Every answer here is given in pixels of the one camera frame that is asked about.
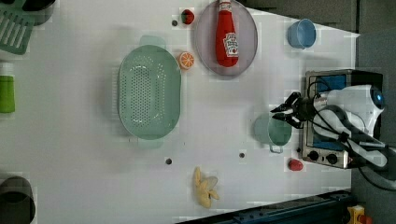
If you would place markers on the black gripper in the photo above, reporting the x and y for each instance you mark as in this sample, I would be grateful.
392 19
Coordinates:
303 110

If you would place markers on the green mug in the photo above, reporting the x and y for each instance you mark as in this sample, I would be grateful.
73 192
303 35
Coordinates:
272 132

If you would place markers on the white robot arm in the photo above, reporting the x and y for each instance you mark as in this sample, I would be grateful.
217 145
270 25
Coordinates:
347 117

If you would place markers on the blue mug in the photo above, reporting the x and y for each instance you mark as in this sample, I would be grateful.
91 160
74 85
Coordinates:
302 34

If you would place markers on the red pepper toy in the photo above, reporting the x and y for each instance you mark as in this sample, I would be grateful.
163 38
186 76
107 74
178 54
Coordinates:
295 165

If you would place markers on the grey round plate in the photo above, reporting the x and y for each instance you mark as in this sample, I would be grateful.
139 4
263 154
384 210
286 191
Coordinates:
246 34

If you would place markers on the red ketchup bottle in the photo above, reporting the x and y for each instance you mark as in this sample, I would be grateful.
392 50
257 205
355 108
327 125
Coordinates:
226 43

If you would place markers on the peeled banana toy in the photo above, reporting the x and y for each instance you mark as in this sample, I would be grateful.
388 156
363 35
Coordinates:
204 188

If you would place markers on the orange slice toy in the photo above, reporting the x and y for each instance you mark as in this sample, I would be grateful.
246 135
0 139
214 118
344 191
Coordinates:
185 60

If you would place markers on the red strawberry toy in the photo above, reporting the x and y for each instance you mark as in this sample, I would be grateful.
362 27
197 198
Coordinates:
187 16

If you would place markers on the green colander basket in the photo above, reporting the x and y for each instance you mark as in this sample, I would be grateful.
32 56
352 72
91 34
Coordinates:
149 92

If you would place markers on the dark grey cup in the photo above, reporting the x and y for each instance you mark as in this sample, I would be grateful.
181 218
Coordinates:
40 10
17 201

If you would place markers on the green bottle white cap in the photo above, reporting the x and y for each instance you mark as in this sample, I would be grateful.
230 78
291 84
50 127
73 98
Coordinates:
7 90

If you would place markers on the green slotted spatula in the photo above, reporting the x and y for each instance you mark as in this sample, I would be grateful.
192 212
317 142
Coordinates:
16 27

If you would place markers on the blue metal frame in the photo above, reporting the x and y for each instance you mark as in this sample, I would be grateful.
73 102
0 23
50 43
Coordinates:
327 208

